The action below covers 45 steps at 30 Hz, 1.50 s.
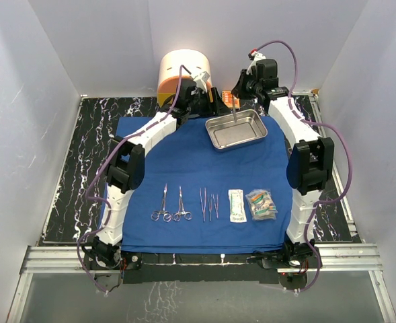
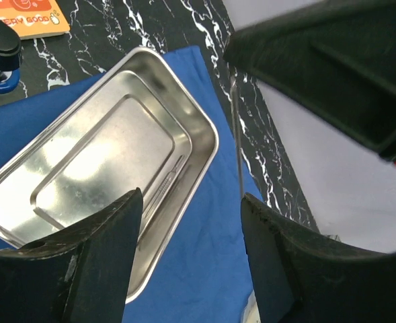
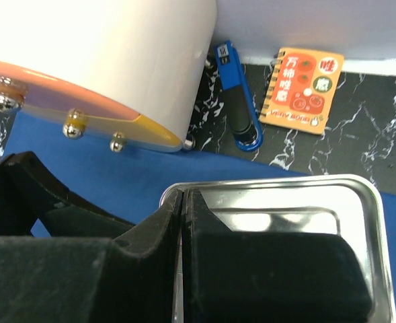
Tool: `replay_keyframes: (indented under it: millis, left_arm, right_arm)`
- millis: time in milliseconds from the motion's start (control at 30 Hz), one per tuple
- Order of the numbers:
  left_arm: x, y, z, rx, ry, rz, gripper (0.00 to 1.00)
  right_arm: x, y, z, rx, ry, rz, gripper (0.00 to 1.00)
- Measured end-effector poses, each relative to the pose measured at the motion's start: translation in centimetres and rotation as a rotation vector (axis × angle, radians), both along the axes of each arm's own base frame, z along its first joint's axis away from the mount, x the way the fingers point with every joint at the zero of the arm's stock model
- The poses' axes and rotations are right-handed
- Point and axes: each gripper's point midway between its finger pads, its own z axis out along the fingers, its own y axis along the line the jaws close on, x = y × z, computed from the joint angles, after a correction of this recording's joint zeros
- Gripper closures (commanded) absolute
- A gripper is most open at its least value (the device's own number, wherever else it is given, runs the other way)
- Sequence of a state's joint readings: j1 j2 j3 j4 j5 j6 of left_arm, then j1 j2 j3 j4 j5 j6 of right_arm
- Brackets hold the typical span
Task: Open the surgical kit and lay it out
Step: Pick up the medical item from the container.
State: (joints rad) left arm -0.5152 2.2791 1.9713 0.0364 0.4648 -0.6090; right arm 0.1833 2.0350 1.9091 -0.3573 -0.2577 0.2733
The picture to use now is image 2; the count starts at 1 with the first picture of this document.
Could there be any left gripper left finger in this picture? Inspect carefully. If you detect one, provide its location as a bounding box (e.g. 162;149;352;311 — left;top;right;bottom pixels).
0;189;143;322

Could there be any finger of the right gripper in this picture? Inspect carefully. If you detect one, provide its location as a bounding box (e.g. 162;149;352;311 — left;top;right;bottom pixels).
223;1;396;162

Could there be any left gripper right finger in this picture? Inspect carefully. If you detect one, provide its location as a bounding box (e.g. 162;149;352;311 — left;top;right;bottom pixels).
241;194;396;322

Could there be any blue surgical cloth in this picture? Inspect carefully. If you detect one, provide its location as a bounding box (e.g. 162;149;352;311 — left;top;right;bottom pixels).
0;46;253;322

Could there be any steel scalpel handle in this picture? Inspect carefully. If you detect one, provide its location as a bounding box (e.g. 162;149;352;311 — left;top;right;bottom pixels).
141;154;188;230
229;67;244;199

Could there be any steel instrument tray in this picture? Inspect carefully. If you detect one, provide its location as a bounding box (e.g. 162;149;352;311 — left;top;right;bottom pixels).
0;47;219;302

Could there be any blue black clip tool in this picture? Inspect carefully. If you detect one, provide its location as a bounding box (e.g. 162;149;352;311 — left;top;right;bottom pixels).
0;20;22;94

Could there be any small orange spiral notebook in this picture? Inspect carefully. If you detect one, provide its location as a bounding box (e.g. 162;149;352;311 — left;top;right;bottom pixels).
0;0;70;40

